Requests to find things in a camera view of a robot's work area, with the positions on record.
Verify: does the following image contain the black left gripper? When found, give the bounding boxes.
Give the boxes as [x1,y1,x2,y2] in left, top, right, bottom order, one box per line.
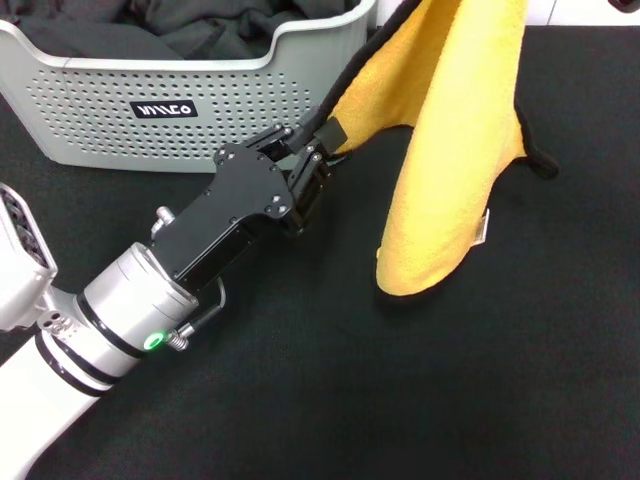
[146,116,349,292]

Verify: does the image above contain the yellow and grey towel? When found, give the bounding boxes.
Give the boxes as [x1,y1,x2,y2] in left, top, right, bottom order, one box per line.
[294,0,560,310]

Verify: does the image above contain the grey perforated storage box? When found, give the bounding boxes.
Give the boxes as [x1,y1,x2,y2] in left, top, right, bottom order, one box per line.
[0,0,377,175]

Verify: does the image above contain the black tablecloth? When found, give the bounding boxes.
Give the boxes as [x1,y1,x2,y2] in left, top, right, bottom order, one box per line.
[0,24,640,480]

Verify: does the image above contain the black cloth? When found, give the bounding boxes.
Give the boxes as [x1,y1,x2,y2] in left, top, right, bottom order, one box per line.
[0,0,362,62]

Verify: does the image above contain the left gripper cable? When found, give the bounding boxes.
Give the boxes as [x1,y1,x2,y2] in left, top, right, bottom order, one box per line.
[166,277,228,354]

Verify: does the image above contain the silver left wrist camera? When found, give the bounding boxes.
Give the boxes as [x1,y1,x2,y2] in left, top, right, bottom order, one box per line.
[0,182,59,332]

